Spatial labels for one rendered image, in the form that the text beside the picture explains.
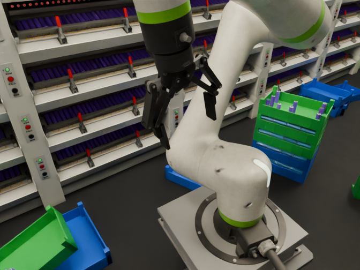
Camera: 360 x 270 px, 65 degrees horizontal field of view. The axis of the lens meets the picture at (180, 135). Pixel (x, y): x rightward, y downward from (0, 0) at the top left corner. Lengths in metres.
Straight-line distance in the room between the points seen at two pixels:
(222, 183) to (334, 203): 0.95
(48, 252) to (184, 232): 0.57
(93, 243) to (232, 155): 0.79
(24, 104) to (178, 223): 0.71
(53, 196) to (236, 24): 1.09
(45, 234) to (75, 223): 0.16
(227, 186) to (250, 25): 0.42
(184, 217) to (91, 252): 0.51
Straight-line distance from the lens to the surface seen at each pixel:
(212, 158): 0.68
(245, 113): 2.03
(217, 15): 1.55
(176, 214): 0.88
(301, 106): 1.59
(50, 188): 1.41
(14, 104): 1.18
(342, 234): 1.44
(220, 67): 0.77
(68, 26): 1.21
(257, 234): 0.77
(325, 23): 0.75
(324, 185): 1.63
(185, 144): 0.72
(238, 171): 0.65
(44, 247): 1.24
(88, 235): 1.31
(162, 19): 0.48
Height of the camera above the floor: 1.01
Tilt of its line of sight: 34 degrees down
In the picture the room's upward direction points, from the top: straight up
